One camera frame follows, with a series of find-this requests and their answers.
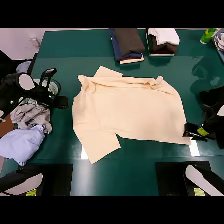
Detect green bottle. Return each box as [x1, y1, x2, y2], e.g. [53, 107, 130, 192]
[199, 28, 218, 45]

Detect white garment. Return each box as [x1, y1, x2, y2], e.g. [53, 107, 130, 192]
[147, 28, 181, 47]

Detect light blue garment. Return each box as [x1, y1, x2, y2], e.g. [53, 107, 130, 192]
[0, 124, 47, 167]

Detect cream shirt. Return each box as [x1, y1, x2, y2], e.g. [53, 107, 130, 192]
[71, 65, 192, 165]

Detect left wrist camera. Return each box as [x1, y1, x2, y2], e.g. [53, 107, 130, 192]
[39, 67, 58, 89]

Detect navy garment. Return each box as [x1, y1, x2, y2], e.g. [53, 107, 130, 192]
[109, 29, 144, 62]

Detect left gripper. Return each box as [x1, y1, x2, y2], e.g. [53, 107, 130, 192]
[53, 95, 70, 110]

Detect folded cream garment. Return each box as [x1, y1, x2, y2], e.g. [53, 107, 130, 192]
[118, 54, 146, 65]

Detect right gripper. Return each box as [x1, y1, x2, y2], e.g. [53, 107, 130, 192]
[182, 121, 202, 140]

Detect grey garment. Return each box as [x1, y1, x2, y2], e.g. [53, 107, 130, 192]
[9, 102, 54, 135]

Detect dark brown garment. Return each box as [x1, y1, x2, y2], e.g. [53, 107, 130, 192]
[147, 34, 179, 56]

